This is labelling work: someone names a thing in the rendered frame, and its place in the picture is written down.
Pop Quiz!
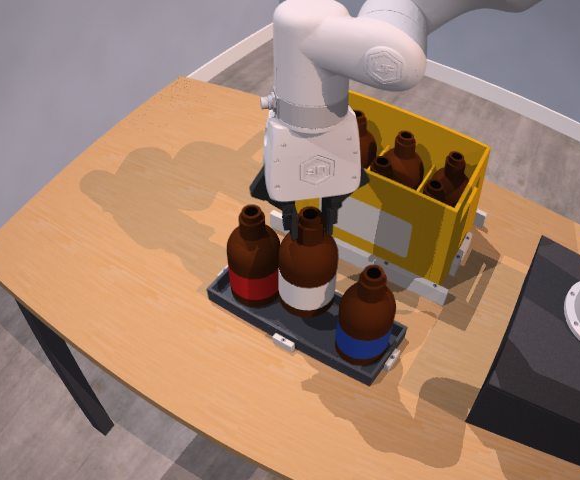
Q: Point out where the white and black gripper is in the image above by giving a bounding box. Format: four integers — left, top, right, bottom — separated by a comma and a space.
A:
249, 105, 370, 240

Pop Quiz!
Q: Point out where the yellow bottle crate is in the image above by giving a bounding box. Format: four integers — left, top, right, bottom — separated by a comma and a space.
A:
332, 90, 482, 286

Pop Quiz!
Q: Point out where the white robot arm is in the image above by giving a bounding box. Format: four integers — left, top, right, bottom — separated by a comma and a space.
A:
260, 0, 542, 129

